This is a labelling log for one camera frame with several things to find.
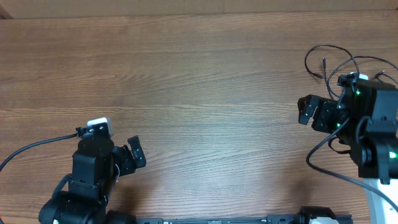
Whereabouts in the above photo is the long black cable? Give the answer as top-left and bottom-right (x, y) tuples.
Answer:
(303, 44), (361, 101)

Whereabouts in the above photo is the short black usb cable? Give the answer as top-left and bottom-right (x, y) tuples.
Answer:
(326, 55), (398, 100)

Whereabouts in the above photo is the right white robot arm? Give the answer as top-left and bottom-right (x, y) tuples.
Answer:
(297, 77), (397, 223)

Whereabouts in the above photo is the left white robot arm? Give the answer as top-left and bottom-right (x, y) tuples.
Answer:
(39, 136), (146, 224)

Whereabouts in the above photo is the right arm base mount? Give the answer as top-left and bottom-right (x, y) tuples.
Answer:
(298, 207), (339, 224)

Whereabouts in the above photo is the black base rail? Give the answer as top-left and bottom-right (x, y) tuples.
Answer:
(136, 214), (300, 224)

